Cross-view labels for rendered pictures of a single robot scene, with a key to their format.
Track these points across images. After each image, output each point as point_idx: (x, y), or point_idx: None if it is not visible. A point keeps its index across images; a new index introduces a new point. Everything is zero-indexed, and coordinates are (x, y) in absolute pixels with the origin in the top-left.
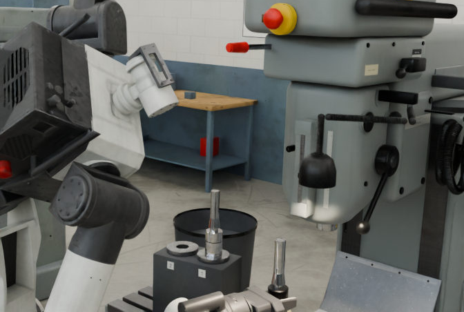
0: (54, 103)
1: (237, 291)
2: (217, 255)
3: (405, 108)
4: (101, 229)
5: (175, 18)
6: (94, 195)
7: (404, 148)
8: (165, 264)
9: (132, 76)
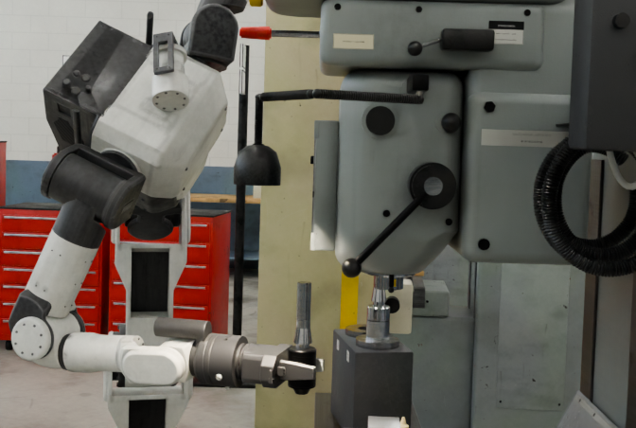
0: (64, 86)
1: (399, 400)
2: (374, 338)
3: (480, 112)
4: (66, 205)
5: None
6: (52, 166)
7: (487, 175)
8: (336, 344)
9: (206, 80)
